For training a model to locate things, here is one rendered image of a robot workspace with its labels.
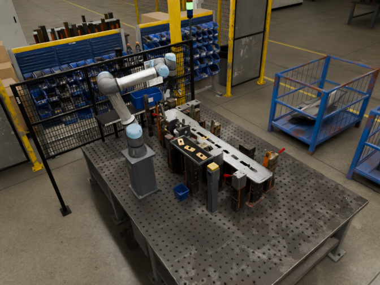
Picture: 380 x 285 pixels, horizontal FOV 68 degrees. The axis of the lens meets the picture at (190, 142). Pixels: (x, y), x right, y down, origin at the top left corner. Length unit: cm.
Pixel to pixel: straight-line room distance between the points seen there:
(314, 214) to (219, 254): 82
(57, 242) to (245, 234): 198
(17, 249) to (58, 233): 39
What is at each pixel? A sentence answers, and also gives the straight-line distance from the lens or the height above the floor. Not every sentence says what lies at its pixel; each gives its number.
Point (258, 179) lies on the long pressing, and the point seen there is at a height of 100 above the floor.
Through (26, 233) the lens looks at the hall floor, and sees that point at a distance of 361.
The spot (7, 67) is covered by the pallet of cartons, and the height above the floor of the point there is 75.
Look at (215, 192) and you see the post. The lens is 216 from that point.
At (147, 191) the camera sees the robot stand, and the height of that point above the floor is 74.
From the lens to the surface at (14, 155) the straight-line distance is 431.
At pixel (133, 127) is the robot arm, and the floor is 133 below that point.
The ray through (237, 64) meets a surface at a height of 56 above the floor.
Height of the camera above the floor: 245
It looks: 35 degrees down
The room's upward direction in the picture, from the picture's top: 3 degrees counter-clockwise
